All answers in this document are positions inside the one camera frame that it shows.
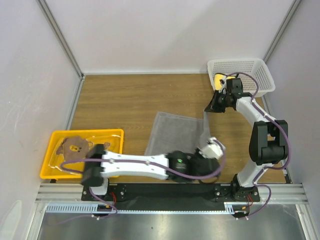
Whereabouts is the yellow towel black trim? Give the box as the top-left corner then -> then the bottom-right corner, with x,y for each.
213,73 -> 231,91

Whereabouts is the grey towel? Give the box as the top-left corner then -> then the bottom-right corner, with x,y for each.
144,111 -> 211,156

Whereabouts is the white perforated basket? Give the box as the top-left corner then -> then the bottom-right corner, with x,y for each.
207,58 -> 276,98

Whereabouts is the brown towel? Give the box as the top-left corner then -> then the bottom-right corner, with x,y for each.
50,136 -> 112,163

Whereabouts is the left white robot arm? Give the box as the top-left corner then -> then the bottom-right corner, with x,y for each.
81,142 -> 225,200

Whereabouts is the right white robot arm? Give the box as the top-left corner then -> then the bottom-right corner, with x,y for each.
205,73 -> 291,201

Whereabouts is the yellow plastic bin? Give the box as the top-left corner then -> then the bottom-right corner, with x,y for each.
40,128 -> 124,180

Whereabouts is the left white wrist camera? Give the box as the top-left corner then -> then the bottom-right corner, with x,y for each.
200,137 -> 226,160

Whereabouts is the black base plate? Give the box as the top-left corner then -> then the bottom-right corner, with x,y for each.
82,182 -> 261,212

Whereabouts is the aluminium frame rail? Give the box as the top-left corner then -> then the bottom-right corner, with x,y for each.
36,0 -> 85,78

